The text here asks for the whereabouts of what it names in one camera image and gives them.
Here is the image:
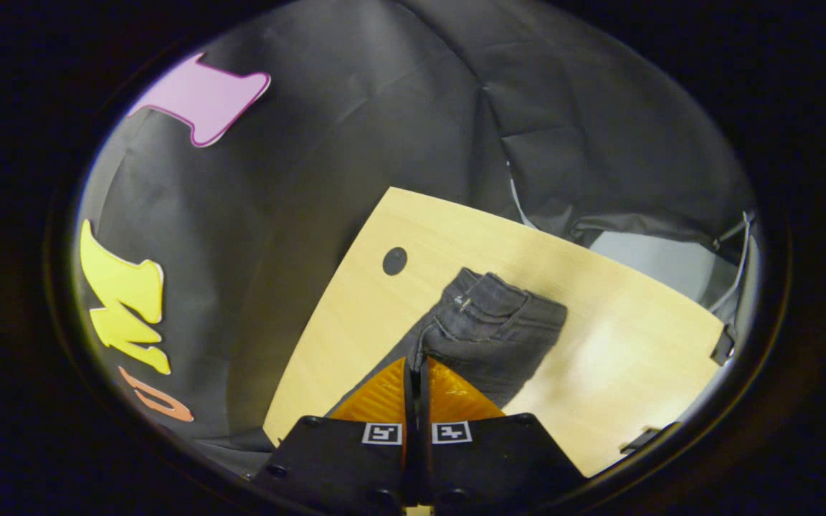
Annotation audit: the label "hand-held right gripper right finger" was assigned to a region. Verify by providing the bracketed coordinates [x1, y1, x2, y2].
[419, 357, 588, 516]

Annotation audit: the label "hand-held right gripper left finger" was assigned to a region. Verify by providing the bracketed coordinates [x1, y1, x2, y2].
[250, 356, 419, 516]

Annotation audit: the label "black jeans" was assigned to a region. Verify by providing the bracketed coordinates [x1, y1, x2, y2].
[327, 267, 569, 418]

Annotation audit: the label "black table clamp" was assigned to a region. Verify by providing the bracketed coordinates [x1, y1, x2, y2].
[710, 323, 737, 367]
[619, 421, 681, 455]

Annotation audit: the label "black backdrop cloth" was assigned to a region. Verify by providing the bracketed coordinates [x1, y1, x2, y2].
[72, 0, 758, 459]

